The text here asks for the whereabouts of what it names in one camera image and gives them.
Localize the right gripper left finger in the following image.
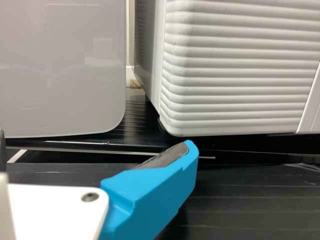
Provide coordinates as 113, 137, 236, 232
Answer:
0, 127, 7, 174

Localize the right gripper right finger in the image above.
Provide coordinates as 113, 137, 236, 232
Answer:
98, 139, 200, 240

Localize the black platform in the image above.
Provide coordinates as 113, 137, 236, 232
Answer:
0, 159, 320, 240
4, 96, 320, 166

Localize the white box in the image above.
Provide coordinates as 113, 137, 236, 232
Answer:
0, 0, 127, 138

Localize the white incubator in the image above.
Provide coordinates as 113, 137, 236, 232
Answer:
133, 0, 167, 113

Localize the incubator door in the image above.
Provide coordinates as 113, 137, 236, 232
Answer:
158, 0, 320, 137

